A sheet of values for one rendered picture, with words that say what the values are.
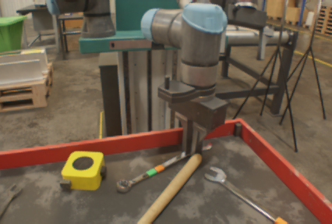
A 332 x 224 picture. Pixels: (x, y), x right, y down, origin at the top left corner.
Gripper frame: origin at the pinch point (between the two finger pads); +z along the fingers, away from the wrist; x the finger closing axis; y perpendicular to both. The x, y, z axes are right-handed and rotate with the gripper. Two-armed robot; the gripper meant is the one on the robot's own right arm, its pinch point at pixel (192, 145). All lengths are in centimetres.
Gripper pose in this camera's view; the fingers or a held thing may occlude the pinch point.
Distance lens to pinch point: 59.0
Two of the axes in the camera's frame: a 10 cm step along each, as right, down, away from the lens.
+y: 7.6, -2.9, 5.8
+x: -6.4, -3.7, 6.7
